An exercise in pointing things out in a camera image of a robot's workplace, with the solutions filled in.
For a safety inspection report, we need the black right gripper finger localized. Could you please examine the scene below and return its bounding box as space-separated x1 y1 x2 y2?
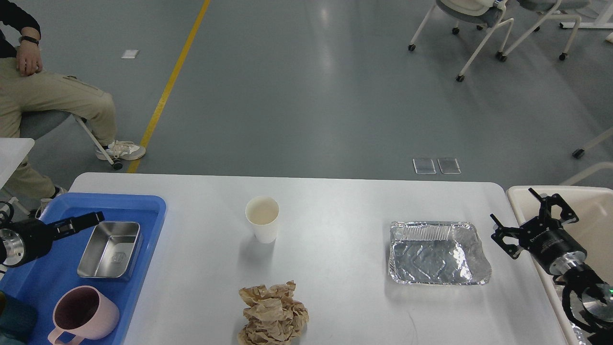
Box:
489 214 527 260
528 188 579 230

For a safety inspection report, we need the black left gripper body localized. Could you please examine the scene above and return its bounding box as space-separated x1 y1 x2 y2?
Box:
0 218 54 268

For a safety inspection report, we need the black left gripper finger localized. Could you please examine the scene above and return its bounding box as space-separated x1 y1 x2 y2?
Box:
52 225 84 241
50 211 105 234

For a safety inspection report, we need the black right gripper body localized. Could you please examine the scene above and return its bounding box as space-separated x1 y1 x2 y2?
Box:
522 219 587 276

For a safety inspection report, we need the stainless steel rectangular container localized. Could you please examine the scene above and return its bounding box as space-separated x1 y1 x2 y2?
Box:
77 221 142 281

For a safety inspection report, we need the pink plastic mug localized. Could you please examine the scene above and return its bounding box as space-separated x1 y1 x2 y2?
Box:
47 286 120 345

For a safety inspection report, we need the brown paper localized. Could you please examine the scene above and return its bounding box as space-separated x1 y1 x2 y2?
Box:
237 280 309 345

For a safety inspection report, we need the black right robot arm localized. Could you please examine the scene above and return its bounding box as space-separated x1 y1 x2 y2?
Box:
492 188 612 345

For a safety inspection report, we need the beige plastic bin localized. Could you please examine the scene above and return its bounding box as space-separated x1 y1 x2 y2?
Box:
534 185 613 345

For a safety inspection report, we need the white chair leg right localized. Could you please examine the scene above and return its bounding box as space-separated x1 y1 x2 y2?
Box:
559 127 613 186

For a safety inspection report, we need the teal object at corner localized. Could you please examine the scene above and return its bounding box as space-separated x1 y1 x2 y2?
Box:
0 292 38 345

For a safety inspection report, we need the white side table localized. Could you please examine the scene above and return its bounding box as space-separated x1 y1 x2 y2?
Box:
0 138 35 216

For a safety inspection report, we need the aluminium foil tray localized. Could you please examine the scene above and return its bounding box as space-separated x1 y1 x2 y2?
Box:
388 221 492 286

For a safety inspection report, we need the right floor socket plate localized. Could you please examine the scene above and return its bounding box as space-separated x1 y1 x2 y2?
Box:
437 157 462 174

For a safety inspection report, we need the floor socket plate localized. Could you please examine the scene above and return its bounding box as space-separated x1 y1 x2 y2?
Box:
437 157 462 174
412 158 437 175

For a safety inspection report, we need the grey chair at left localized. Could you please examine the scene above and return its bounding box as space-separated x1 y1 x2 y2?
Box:
20 111 123 170

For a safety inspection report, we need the left floor socket plate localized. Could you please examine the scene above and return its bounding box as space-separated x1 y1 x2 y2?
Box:
412 158 437 175

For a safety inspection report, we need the person in khaki trousers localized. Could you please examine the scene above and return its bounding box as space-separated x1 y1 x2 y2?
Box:
0 0 147 219

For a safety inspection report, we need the white paper cup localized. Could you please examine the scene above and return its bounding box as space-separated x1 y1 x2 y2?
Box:
245 196 280 244

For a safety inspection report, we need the white office chair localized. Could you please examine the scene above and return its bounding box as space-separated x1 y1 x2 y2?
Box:
408 0 514 82
496 0 591 62

